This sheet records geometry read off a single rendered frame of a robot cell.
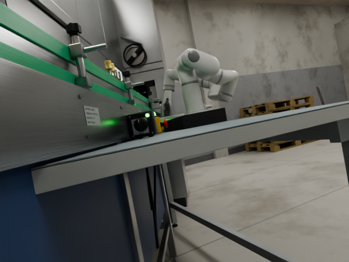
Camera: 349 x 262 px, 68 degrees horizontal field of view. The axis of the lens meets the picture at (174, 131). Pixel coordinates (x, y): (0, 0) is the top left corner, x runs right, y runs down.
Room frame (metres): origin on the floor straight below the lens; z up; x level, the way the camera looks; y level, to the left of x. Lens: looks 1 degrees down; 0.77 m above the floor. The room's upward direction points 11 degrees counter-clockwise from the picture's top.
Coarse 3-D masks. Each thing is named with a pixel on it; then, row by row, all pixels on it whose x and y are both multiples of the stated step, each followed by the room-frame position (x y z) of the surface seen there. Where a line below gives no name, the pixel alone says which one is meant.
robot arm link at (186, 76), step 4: (180, 56) 1.28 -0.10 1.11; (176, 60) 1.34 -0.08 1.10; (180, 60) 1.27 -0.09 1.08; (176, 64) 1.33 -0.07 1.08; (180, 64) 1.28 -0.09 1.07; (176, 68) 1.34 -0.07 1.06; (180, 68) 1.30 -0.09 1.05; (184, 68) 1.28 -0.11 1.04; (188, 68) 1.27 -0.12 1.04; (180, 72) 1.32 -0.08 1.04; (184, 72) 1.32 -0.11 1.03; (188, 72) 1.32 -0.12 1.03; (192, 72) 1.33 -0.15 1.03; (180, 76) 1.32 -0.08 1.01; (184, 76) 1.30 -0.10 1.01; (188, 76) 1.30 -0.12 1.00; (192, 76) 1.30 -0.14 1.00; (196, 76) 1.32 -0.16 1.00; (180, 80) 1.32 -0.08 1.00; (184, 80) 1.30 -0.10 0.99; (188, 80) 1.29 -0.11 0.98; (192, 80) 1.29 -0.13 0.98; (196, 80) 1.31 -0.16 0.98; (180, 84) 1.33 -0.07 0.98; (184, 84) 1.30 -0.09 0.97
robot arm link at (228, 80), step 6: (222, 72) 1.36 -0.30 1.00; (228, 72) 1.37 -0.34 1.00; (234, 72) 1.39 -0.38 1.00; (222, 78) 1.36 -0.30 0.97; (228, 78) 1.37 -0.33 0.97; (234, 78) 1.40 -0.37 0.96; (216, 84) 1.40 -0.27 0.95; (222, 84) 1.45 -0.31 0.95; (228, 84) 1.43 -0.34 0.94; (234, 84) 1.44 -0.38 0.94; (222, 90) 1.44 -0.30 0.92; (228, 90) 1.43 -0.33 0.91; (234, 90) 1.45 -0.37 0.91
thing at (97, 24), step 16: (0, 0) 0.83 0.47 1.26; (16, 0) 0.88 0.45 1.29; (32, 0) 0.98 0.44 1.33; (48, 0) 1.08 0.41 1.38; (64, 0) 1.31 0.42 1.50; (80, 0) 1.56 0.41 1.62; (96, 0) 1.92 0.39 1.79; (32, 16) 0.97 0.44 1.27; (48, 16) 1.10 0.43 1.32; (64, 16) 1.21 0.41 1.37; (80, 16) 1.51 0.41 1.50; (96, 16) 1.84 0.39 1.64; (112, 16) 2.38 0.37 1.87; (48, 32) 1.07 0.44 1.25; (64, 32) 1.23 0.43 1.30; (96, 32) 1.76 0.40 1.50; (112, 32) 2.25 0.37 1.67; (112, 48) 2.14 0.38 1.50
